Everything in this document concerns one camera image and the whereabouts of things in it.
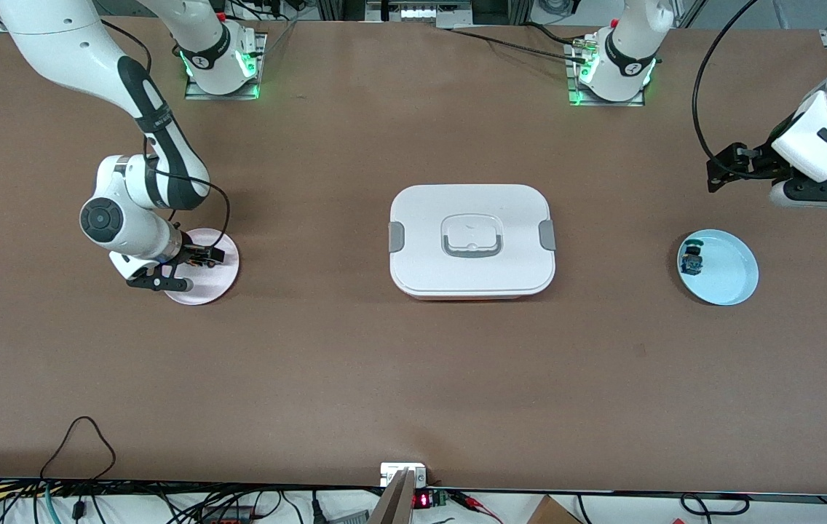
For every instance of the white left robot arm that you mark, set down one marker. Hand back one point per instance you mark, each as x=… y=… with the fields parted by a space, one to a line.
x=624 y=65

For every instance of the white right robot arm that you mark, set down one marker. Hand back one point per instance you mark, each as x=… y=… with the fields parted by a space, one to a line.
x=57 y=36

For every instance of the white lunch box grey clips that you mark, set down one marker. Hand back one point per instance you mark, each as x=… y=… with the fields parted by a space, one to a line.
x=421 y=255

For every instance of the small white socket box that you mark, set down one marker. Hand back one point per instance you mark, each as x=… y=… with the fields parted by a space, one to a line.
x=393 y=471

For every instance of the pale pink round plate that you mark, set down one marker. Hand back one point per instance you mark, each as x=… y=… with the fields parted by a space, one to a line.
x=217 y=284

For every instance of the light blue round plate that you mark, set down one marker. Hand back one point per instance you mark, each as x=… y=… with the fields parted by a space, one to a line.
x=730 y=273

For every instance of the small red display module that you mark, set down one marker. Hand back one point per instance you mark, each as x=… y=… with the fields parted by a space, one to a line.
x=424 y=500

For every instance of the brown cardboard piece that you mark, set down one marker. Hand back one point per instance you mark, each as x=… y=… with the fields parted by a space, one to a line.
x=552 y=513

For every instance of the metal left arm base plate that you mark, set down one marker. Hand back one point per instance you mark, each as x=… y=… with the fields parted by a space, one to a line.
x=572 y=80

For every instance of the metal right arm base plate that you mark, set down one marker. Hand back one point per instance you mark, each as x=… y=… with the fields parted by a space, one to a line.
x=259 y=65

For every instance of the wooden camera post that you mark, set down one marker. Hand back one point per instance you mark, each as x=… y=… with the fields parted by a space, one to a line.
x=395 y=502

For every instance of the aluminium frame profile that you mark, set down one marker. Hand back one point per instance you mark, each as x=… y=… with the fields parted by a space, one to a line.
x=421 y=11

